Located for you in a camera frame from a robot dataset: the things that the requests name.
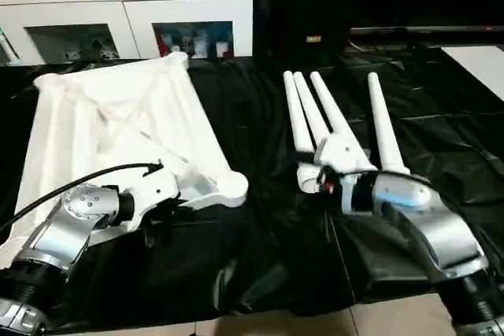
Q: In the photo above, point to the white plastic table leg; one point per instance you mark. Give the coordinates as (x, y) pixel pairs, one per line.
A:
(298, 123)
(384, 131)
(311, 116)
(335, 116)

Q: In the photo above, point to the white plastic table top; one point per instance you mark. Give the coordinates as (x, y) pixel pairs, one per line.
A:
(102, 116)

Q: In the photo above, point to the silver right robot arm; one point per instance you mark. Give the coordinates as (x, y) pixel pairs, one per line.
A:
(441, 234)

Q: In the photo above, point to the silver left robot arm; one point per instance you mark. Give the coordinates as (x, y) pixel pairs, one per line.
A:
(63, 234)

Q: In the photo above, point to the black plastic mat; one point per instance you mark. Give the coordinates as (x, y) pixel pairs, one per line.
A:
(260, 241)

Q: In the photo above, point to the white board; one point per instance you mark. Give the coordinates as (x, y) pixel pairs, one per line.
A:
(480, 68)

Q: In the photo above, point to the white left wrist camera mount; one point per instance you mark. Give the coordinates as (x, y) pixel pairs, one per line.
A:
(150, 190)

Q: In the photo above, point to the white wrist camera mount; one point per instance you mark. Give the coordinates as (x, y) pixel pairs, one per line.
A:
(150, 190)
(342, 155)

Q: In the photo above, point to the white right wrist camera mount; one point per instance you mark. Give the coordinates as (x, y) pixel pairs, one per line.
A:
(342, 155)

